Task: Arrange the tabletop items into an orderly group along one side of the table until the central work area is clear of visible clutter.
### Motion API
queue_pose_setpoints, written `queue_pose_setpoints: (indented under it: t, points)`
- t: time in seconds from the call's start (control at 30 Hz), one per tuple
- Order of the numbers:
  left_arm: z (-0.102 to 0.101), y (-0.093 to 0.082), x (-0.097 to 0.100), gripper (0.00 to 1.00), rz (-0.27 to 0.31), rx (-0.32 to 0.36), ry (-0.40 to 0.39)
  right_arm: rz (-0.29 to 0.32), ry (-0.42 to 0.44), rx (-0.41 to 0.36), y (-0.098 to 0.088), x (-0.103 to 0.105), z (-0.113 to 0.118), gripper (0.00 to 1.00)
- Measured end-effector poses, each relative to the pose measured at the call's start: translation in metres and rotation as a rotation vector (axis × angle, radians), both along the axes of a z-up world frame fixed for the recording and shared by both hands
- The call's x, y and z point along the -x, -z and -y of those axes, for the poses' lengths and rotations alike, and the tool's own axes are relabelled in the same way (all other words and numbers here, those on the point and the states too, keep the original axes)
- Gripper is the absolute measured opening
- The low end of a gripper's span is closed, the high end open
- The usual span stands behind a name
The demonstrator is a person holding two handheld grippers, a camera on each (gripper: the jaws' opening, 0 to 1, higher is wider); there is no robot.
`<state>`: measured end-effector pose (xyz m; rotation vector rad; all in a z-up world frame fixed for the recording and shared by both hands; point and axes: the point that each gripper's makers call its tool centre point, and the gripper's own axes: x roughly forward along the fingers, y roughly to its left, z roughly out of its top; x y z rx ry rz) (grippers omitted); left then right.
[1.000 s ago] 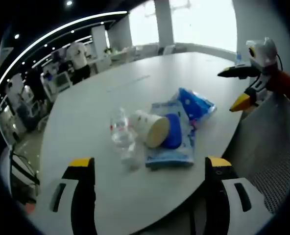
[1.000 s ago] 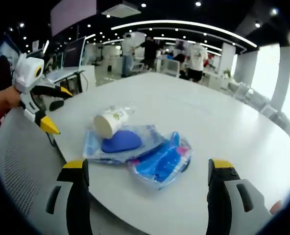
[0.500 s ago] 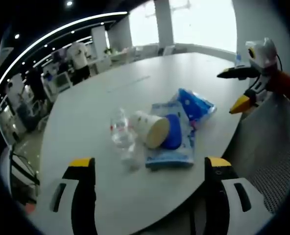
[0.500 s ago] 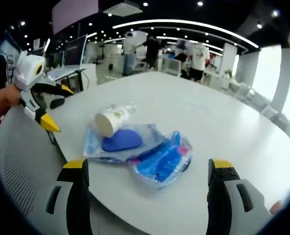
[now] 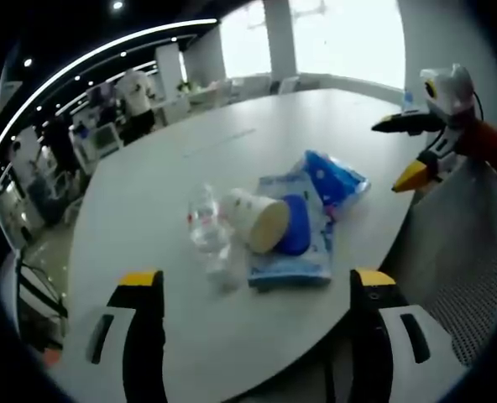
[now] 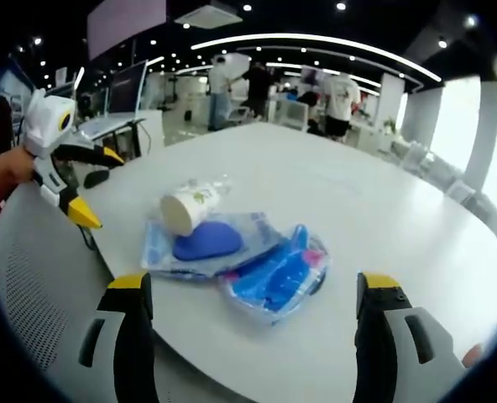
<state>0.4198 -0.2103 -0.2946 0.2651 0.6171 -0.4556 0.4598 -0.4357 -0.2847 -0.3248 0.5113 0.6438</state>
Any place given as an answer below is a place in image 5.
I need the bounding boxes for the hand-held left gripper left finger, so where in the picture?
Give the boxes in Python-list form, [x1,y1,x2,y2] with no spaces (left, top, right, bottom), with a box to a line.
[65,270,169,403]

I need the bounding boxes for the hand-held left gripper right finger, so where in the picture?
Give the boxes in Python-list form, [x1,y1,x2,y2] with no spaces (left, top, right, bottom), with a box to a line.
[348,268,453,403]

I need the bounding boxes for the blue dotted tissue pack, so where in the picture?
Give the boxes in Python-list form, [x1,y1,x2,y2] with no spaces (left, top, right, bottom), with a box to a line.
[292,149,371,219]

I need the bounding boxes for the clear plastic water bottle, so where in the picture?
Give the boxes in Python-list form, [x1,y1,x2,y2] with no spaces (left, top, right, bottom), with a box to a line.
[187,183,249,293]

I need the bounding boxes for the light blue wet wipes pack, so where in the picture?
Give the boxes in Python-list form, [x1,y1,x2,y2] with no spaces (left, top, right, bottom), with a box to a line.
[246,172,337,289]

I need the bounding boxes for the white paper cup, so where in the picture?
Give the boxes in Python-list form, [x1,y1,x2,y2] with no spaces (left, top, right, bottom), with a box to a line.
[222,187,291,255]

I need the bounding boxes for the grey mesh office chair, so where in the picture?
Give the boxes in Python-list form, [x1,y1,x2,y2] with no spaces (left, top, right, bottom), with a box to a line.
[376,157,497,369]

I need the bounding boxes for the grey table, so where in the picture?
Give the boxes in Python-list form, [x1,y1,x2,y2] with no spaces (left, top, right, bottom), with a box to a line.
[59,87,445,403]

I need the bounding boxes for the white desk with chairs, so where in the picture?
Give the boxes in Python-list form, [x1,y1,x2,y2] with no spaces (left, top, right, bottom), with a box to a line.
[70,113,128,163]

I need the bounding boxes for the black chair frame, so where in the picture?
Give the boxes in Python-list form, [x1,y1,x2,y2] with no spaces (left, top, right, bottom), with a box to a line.
[15,249,70,349]

